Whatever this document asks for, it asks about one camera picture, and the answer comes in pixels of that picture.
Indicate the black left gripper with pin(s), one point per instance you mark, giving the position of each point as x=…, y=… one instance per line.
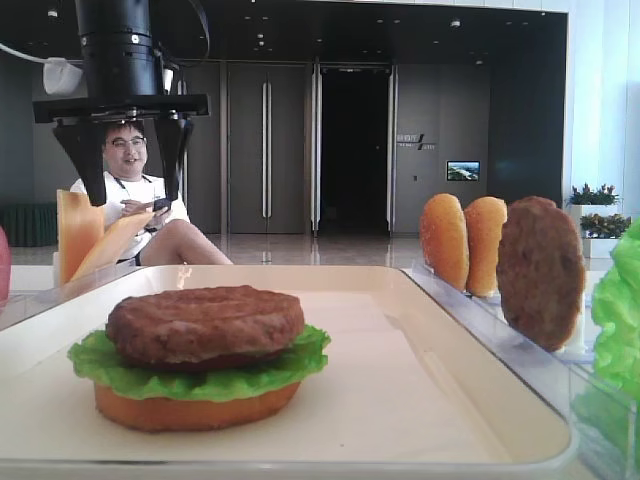
x=82, y=141

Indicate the orange cheese slice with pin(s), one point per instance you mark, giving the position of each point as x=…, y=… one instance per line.
x=110, y=247
x=80, y=226

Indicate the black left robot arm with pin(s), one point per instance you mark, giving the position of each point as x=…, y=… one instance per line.
x=123, y=70

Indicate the red tomato slice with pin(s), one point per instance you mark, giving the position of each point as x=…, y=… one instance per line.
x=5, y=267

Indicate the brown meat patty on tray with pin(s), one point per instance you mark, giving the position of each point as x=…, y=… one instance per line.
x=195, y=330

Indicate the green lettuce leaf on tray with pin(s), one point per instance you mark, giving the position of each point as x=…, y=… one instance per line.
x=95, y=358

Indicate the upright brown meat patty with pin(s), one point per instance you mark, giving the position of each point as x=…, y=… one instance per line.
x=540, y=272

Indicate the upright green lettuce leaf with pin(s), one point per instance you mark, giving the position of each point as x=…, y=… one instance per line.
x=615, y=308

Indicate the seated man white shirt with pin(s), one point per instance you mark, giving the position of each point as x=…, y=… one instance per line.
x=168, y=237

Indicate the grey double door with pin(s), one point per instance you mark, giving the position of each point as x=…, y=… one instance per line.
x=267, y=148

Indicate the bottom bun slice on tray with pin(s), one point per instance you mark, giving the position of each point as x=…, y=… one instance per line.
x=162, y=414

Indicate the bun slice right inner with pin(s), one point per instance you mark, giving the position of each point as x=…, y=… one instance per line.
x=443, y=237

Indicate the bun slice right outer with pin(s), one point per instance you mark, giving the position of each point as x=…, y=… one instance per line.
x=484, y=217

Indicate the cream rectangular metal tray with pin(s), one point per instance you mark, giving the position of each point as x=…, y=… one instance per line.
x=408, y=392

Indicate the potted plants white planter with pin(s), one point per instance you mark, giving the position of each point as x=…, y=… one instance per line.
x=599, y=221

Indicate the white support block patty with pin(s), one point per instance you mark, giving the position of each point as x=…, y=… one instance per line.
x=579, y=348

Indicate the wall display screen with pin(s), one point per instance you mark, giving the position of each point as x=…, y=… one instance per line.
x=463, y=171

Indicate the long clear rail right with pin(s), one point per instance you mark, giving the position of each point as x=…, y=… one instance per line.
x=557, y=382

